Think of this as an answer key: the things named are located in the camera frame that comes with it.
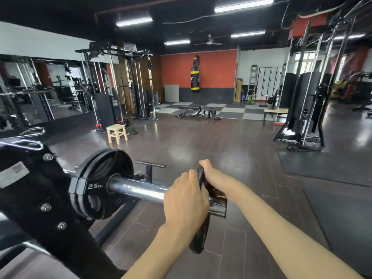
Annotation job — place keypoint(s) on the person's left hand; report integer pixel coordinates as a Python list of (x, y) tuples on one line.
[(183, 206)]

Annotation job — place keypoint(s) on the person's right hand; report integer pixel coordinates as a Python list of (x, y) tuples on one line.
[(218, 180)]

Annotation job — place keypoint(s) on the person's left fingers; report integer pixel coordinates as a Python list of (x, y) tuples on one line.
[(192, 178)]

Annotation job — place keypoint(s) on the person's right fingers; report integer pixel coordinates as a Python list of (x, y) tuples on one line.
[(206, 167)]

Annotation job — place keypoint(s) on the black rubber weight plate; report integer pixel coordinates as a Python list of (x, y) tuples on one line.
[(200, 236)]

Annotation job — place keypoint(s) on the person's right forearm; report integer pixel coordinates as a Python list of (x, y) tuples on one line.
[(287, 244)]

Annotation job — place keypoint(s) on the person's left forearm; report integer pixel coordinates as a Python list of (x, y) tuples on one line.
[(162, 255)]

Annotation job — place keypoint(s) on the chrome barbell sleeve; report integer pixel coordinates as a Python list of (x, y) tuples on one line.
[(136, 188)]

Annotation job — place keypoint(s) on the black adjustable weight bench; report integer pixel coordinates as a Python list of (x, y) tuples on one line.
[(194, 110)]

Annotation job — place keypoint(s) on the grey leaning board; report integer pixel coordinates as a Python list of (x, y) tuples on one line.
[(171, 93)]

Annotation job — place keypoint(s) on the tall tan cardboard box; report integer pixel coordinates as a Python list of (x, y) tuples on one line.
[(238, 90)]

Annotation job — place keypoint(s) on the small wooden stool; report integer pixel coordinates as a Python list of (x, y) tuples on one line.
[(116, 133)]

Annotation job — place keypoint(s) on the wooden top flat bench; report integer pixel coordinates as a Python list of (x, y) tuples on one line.
[(276, 110)]

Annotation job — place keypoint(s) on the black yellow punching bag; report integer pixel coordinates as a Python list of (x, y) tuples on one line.
[(195, 75)]

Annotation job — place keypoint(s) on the aluminium step ladder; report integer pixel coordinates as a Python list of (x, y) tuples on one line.
[(252, 82)]

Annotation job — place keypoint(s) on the black labelled weight plate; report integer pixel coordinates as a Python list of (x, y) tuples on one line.
[(96, 185)]

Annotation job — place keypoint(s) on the white locker cabinet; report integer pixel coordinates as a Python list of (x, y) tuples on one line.
[(268, 82)]

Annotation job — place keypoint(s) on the chrome black multi-gym machine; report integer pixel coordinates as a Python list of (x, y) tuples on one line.
[(305, 104)]

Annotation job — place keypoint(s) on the ceiling fan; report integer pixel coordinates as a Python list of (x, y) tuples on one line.
[(207, 42)]

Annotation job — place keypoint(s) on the fluorescent ceiling light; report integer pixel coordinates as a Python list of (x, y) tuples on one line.
[(244, 5), (177, 42), (248, 34), (134, 22)]

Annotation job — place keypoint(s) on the black rubber floor mat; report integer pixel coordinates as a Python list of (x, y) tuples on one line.
[(345, 226)]

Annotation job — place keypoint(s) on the black steel rack frame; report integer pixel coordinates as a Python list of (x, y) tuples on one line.
[(32, 206)]

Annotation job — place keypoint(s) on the large wall mirror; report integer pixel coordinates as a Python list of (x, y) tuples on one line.
[(43, 87)]

